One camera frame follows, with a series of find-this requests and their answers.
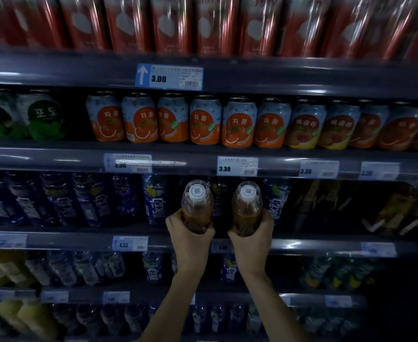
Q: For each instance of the person's left hand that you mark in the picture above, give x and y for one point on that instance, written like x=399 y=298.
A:
x=190 y=247

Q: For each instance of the person's right hand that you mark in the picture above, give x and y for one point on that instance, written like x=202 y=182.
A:
x=252 y=251

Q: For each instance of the person's left thumb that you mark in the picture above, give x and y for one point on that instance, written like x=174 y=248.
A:
x=209 y=232

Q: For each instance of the person's right thumb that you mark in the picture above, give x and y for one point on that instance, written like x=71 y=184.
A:
x=234 y=237

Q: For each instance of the brown tea bottle white cap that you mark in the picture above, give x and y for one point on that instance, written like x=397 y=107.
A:
x=247 y=206
x=197 y=204

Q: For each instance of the person's left forearm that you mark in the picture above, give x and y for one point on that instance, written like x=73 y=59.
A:
x=173 y=306

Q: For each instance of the person's right forearm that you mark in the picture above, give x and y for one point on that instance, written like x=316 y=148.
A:
x=271 y=309

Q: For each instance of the white shelf price tag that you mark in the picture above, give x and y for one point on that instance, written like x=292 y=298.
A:
x=8 y=240
x=378 y=250
x=127 y=163
x=379 y=171
x=116 y=297
x=338 y=301
x=220 y=247
x=130 y=243
x=237 y=166
x=54 y=297
x=318 y=169

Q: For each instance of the row of small blue-label bottles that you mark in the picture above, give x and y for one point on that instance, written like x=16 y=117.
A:
x=153 y=267

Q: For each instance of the grey metal shelf board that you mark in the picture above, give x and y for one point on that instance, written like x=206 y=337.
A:
x=301 y=247
x=266 y=76
x=301 y=299
x=187 y=162

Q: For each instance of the row of green-label bottles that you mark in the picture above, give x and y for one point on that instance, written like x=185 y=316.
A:
x=337 y=272

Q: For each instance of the row of orange fruit cans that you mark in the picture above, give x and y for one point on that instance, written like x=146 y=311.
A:
x=205 y=121

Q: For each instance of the row of dark small bottles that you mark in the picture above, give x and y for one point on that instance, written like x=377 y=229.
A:
x=123 y=318

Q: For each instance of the yellow peach drink can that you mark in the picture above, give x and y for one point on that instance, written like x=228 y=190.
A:
x=338 y=127
x=304 y=126

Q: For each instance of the row of clear water bottles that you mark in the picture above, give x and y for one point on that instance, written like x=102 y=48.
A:
x=77 y=267

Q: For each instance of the row of dark yellow-label bottles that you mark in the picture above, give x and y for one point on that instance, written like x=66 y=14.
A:
x=373 y=206

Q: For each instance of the row of blue drink bottles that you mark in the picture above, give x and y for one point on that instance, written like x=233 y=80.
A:
x=66 y=199

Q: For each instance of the price tag with blue arrow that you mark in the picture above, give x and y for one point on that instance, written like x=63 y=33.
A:
x=168 y=77

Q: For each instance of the yellow juice bottle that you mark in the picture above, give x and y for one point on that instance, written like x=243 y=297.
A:
x=38 y=318
x=9 y=315

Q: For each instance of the row of red drink cans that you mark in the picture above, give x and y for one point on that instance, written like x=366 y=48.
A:
x=216 y=24

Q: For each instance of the group of yellow drink bottles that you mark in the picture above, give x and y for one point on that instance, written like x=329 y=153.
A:
x=0 y=268

